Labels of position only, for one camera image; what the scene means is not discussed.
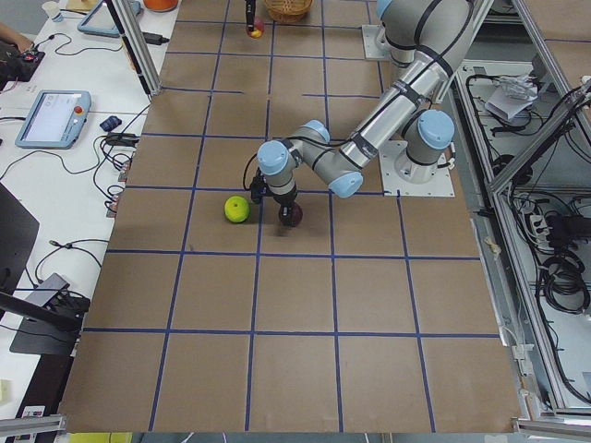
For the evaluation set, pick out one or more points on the black power brick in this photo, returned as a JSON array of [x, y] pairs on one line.
[[154, 38]]

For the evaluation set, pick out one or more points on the dark checkered pouch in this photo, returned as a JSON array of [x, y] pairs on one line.
[[110, 123]]

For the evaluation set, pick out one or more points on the orange round object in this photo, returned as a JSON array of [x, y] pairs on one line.
[[161, 6]]

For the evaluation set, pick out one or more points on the white power strip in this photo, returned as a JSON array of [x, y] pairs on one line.
[[537, 228]]

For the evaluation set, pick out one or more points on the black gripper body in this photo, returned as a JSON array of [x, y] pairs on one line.
[[285, 202]]

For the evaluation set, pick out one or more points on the aluminium frame post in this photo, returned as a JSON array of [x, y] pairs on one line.
[[128, 26]]

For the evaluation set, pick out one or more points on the grey adapter box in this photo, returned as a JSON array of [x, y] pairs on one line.
[[48, 290]]

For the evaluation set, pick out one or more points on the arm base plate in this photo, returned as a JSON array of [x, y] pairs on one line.
[[401, 177], [376, 47]]

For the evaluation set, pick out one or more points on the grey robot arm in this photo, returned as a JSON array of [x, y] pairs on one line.
[[429, 40]]

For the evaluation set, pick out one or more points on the teach pendant tablet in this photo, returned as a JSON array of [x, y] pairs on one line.
[[55, 120]]

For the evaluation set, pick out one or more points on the paper cup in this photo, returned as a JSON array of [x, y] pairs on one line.
[[52, 11]]

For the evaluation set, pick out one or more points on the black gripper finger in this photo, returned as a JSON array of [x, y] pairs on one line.
[[250, 13]]

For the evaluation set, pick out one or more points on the woven wicker basket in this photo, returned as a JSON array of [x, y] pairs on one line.
[[288, 11]]

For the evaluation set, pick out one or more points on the green apple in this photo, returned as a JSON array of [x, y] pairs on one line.
[[236, 209]]

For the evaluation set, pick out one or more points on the crumpled white papers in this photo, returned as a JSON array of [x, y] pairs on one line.
[[512, 96]]

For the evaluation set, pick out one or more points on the dark red apple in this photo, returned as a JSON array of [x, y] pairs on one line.
[[290, 216]]

